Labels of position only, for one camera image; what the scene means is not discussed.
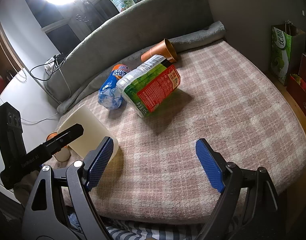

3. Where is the orange patterned paper cup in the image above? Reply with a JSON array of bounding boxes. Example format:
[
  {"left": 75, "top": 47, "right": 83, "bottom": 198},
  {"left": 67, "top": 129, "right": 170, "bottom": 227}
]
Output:
[{"left": 46, "top": 132, "right": 71, "bottom": 163}]

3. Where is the white cylindrical cup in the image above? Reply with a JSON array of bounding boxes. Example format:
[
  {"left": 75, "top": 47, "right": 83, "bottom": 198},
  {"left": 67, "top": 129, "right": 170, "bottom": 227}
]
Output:
[{"left": 58, "top": 105, "right": 119, "bottom": 161}]

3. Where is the small orange paper cup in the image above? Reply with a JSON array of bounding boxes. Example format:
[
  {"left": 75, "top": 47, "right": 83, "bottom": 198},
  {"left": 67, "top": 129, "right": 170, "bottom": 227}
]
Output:
[{"left": 141, "top": 38, "right": 178, "bottom": 63}]

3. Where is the white power strip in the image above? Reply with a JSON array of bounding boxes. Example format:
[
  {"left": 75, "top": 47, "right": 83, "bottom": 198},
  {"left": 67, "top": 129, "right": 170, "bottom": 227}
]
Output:
[{"left": 44, "top": 55, "right": 59, "bottom": 77}]

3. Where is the plaid beige table cloth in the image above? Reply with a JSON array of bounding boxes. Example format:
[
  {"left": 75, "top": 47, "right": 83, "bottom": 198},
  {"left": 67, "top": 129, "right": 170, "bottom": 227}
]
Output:
[{"left": 45, "top": 39, "right": 306, "bottom": 225}]

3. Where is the grey folded blanket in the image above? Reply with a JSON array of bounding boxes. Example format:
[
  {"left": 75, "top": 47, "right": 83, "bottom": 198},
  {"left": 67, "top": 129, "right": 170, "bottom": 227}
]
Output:
[{"left": 45, "top": 0, "right": 225, "bottom": 114}]

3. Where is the blue water bottle orange cap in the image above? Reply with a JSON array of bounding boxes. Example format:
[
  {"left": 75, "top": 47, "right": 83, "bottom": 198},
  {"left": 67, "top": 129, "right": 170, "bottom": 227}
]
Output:
[{"left": 98, "top": 64, "right": 130, "bottom": 110}]

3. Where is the red box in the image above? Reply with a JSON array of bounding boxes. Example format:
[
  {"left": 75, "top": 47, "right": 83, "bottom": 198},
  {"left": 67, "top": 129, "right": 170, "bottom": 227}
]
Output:
[{"left": 286, "top": 54, "right": 306, "bottom": 116}]

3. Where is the green tea bottle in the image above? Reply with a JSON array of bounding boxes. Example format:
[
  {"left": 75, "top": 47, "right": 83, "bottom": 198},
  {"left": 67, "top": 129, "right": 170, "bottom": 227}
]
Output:
[{"left": 116, "top": 55, "right": 181, "bottom": 118}]

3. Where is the green paper shopping bag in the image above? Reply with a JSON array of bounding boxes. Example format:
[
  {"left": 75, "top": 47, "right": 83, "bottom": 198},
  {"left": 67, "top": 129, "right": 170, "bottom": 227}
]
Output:
[{"left": 270, "top": 20, "right": 306, "bottom": 86}]

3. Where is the white cable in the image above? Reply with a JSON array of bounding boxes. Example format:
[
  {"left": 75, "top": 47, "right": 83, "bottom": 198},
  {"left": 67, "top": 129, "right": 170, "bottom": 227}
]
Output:
[{"left": 0, "top": 67, "right": 74, "bottom": 126}]

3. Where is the black cable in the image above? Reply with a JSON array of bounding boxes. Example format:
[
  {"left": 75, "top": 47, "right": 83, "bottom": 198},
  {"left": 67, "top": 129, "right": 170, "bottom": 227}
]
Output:
[{"left": 29, "top": 52, "right": 67, "bottom": 82}]

